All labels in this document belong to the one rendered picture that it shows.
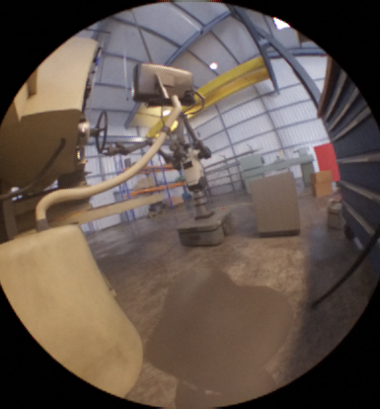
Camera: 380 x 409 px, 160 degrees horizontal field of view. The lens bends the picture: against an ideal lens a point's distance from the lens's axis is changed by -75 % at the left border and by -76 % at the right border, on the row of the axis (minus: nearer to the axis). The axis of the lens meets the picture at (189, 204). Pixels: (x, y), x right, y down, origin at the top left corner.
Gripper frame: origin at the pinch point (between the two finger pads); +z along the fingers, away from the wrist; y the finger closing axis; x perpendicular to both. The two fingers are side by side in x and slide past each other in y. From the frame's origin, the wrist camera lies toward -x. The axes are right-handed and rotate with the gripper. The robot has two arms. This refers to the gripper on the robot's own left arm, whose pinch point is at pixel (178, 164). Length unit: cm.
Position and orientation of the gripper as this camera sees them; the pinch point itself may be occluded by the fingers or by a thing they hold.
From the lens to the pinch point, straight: 108.8
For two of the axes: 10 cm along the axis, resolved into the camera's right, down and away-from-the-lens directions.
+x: 5.9, 3.0, 7.5
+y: 8.1, -1.8, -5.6
